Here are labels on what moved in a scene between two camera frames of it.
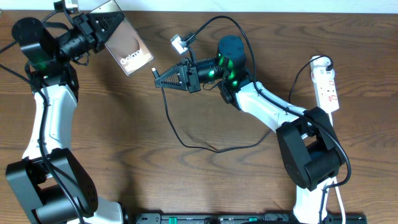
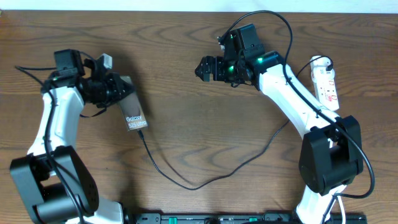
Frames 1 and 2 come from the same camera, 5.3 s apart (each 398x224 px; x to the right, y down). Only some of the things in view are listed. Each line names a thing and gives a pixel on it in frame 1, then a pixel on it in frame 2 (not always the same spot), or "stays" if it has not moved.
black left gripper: (84, 22) -> (115, 92)
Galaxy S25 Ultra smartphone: (125, 43) -> (132, 110)
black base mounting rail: (244, 218) stays
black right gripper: (188, 76) -> (206, 61)
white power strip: (323, 80) stays
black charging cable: (330, 68) -> (297, 74)
